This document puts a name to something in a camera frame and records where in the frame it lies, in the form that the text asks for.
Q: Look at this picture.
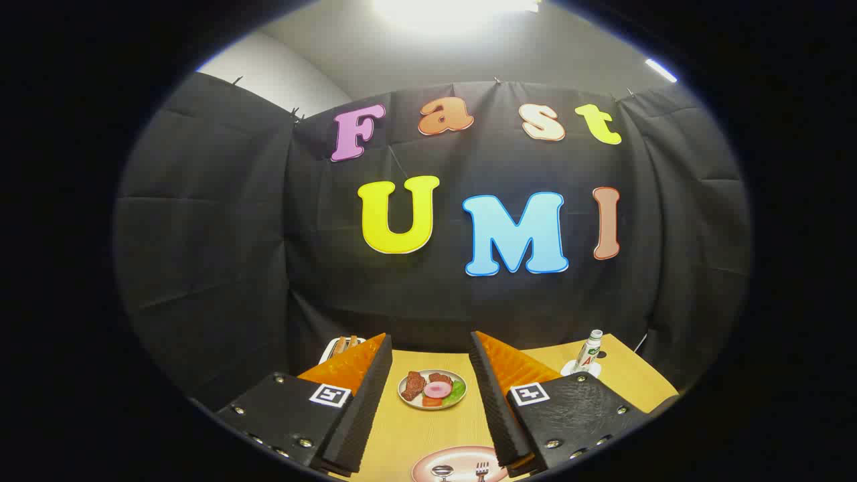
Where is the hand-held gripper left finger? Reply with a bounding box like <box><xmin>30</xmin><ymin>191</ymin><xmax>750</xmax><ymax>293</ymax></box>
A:
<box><xmin>216</xmin><ymin>333</ymin><xmax>394</xmax><ymax>477</ymax></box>

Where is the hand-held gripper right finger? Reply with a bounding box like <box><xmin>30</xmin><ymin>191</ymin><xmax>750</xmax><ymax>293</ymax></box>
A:
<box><xmin>469</xmin><ymin>331</ymin><xmax>651</xmax><ymax>477</ymax></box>

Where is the white oval food plate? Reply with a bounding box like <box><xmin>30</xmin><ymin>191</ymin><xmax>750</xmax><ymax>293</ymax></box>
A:
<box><xmin>398</xmin><ymin>369</ymin><xmax>467</xmax><ymax>410</ymax></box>

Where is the white toaster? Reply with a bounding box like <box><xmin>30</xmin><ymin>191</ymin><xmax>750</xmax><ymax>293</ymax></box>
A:
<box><xmin>319</xmin><ymin>335</ymin><xmax>368</xmax><ymax>366</ymax></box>

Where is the pink round plate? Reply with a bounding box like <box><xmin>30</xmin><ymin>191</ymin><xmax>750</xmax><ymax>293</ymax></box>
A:
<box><xmin>410</xmin><ymin>445</ymin><xmax>510</xmax><ymax>482</ymax></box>

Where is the white drink bottle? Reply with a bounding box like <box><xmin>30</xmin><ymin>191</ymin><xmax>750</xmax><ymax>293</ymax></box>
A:
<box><xmin>580</xmin><ymin>329</ymin><xmax>604</xmax><ymax>373</ymax></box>

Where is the bright ceiling light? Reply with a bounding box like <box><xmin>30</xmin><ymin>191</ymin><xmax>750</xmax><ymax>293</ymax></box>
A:
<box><xmin>372</xmin><ymin>0</ymin><xmax>543</xmax><ymax>34</ymax></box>

